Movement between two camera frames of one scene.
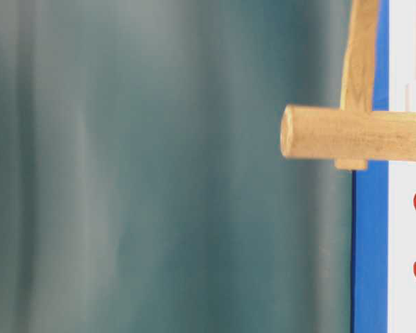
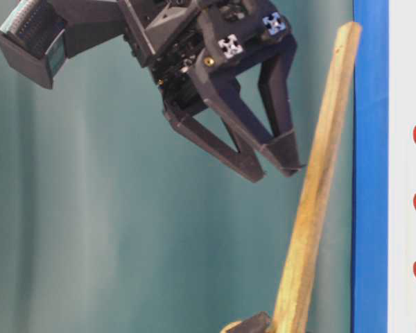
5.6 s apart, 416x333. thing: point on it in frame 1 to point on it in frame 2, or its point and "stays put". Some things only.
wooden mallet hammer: x=353 y=134 to x=295 y=287
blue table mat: x=370 y=209 stays put
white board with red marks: x=409 y=182 stays put
